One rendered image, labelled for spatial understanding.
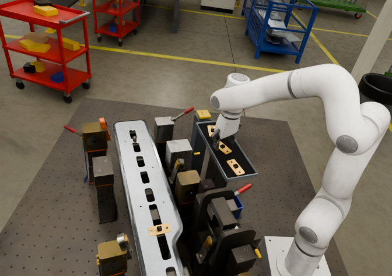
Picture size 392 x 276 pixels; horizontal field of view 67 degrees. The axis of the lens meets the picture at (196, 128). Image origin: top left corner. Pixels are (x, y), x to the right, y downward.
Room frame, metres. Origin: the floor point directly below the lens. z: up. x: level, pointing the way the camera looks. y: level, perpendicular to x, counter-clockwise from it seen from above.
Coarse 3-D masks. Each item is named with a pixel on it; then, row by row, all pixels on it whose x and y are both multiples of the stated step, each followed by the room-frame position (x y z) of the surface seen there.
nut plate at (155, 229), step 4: (164, 224) 0.68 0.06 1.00; (168, 224) 0.68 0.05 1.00; (148, 228) 0.65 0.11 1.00; (152, 228) 0.65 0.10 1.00; (156, 228) 0.66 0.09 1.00; (160, 228) 0.65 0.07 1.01; (164, 228) 0.66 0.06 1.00; (168, 228) 0.66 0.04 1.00; (148, 232) 0.63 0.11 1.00; (152, 232) 0.64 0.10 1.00; (156, 232) 0.64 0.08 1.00; (160, 232) 0.64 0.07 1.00; (164, 232) 0.64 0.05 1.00
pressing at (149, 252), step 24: (144, 120) 1.31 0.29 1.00; (120, 144) 1.09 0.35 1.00; (144, 144) 1.12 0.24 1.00; (120, 168) 0.94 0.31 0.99; (144, 168) 0.95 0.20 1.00; (144, 192) 0.82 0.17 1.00; (168, 192) 0.84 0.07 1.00; (144, 216) 0.70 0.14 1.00; (168, 216) 0.72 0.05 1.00; (144, 240) 0.60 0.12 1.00; (168, 240) 0.62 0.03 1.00; (144, 264) 0.51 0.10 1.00; (168, 264) 0.53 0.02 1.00
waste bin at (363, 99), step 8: (360, 80) 3.12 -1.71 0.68; (368, 80) 3.22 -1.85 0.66; (376, 80) 3.25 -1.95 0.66; (384, 80) 3.24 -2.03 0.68; (360, 88) 3.02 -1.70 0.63; (368, 88) 2.93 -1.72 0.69; (376, 88) 2.88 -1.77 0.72; (384, 88) 3.21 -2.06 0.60; (360, 96) 2.99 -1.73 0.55; (368, 96) 2.90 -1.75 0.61; (376, 96) 2.85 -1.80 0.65; (384, 96) 2.81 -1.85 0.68; (384, 104) 2.82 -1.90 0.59
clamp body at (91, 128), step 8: (88, 128) 1.10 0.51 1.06; (96, 128) 1.10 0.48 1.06; (104, 128) 1.11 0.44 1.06; (88, 136) 1.06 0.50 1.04; (96, 136) 1.08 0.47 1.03; (104, 136) 1.09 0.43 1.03; (88, 144) 1.06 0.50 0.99; (96, 144) 1.08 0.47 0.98; (104, 144) 1.09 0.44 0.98; (88, 152) 1.07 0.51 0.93; (96, 152) 1.08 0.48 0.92; (104, 152) 1.10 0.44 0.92; (88, 160) 1.06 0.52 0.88; (88, 168) 1.06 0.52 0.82
